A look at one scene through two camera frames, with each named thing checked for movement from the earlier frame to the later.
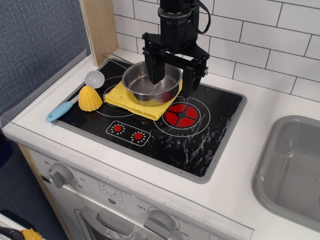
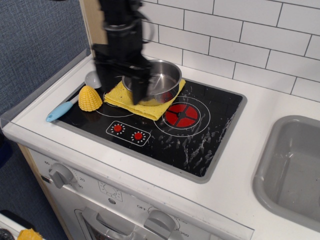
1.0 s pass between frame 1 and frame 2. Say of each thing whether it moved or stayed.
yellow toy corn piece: stayed
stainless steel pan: stayed
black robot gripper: moved
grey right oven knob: stayed
